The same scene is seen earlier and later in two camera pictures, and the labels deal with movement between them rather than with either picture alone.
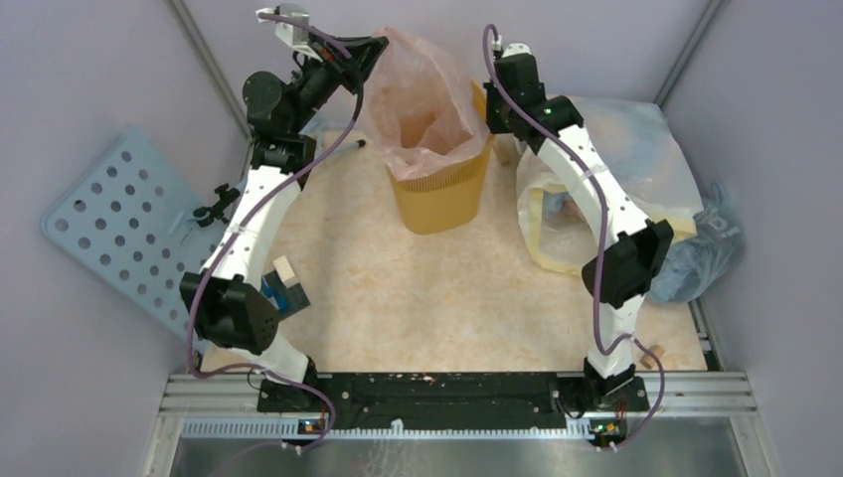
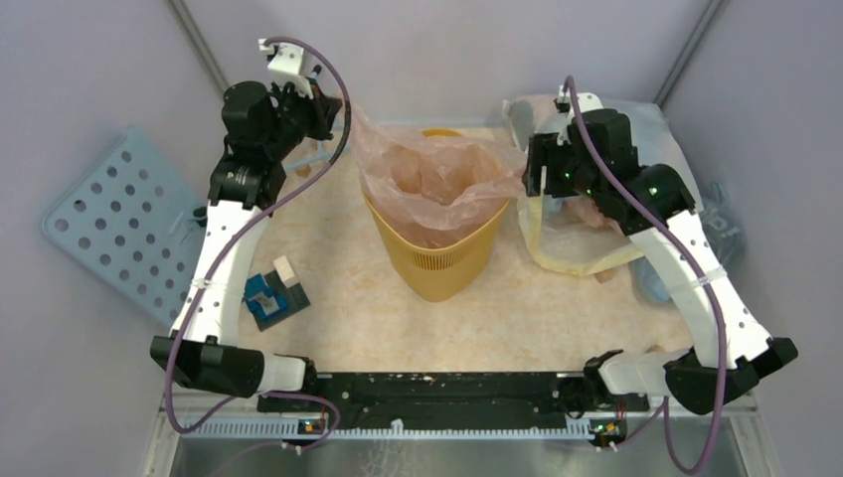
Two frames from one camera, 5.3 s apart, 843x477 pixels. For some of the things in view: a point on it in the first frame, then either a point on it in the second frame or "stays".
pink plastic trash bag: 421,116 to 420,189
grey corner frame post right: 706,18 stays
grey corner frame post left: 216,70 stays
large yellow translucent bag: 635,141 stays
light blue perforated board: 132,215 stays
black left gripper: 364,50 to 322,108
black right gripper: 491,94 to 544,150
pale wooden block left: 286,274 stays
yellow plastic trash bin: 450,201 to 440,274
